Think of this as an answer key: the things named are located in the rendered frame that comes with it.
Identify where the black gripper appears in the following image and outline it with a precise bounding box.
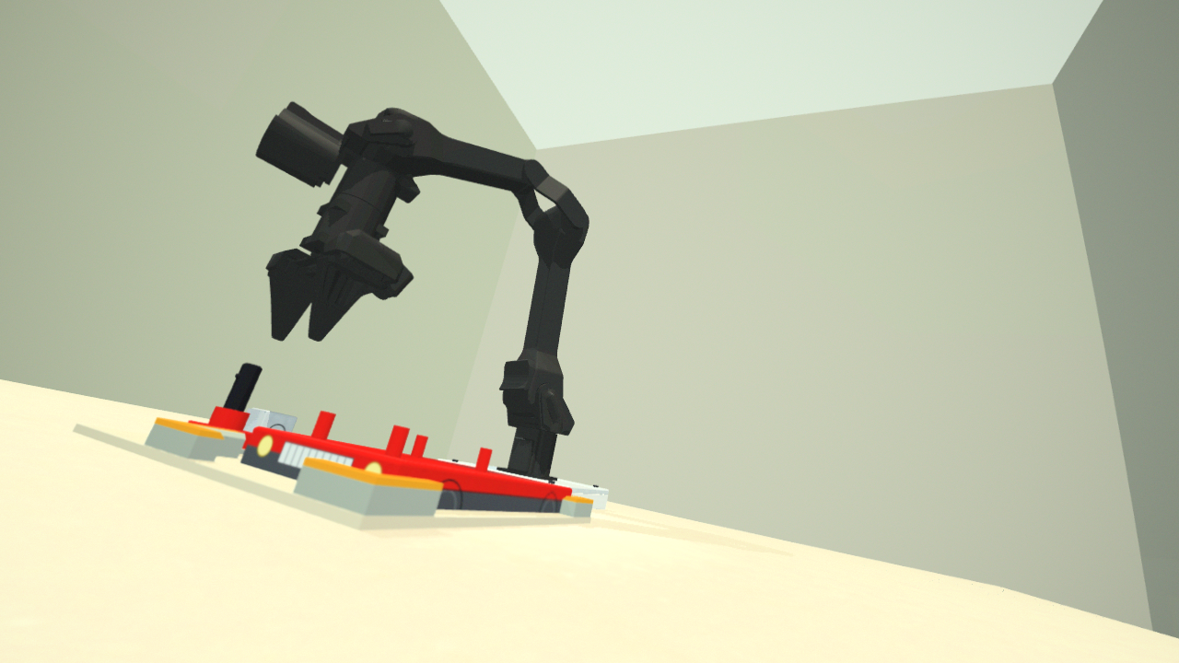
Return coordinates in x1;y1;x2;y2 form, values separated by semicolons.
265;193;404;342

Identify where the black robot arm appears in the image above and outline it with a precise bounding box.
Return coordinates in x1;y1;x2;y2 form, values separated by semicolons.
255;101;590;483

